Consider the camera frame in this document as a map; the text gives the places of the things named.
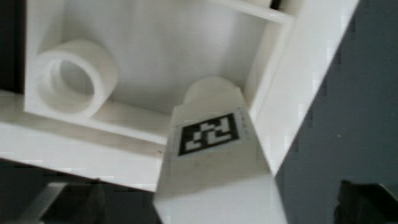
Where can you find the white chair leg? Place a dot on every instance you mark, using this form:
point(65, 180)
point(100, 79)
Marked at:
point(217, 187)

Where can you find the white chair seat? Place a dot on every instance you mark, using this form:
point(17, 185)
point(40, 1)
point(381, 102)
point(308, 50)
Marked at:
point(120, 52)

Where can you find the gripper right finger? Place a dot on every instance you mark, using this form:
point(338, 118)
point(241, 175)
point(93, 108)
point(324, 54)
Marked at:
point(367, 203)

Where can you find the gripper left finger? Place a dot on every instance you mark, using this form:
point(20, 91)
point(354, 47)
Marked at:
point(68, 204)

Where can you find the white U-shaped boundary frame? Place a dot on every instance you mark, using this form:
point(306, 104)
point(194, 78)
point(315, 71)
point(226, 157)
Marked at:
point(88, 152)

